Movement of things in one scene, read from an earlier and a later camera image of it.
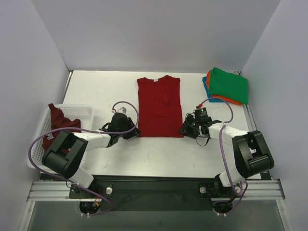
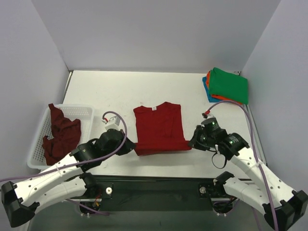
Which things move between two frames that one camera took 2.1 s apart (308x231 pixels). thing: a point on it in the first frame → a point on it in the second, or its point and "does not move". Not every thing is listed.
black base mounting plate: (191, 193) does not move
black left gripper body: (131, 130) → (128, 145)
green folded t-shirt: (223, 83) does not move
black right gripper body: (187, 126) → (195, 140)
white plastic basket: (84, 113) does not move
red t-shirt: (159, 104) → (160, 129)
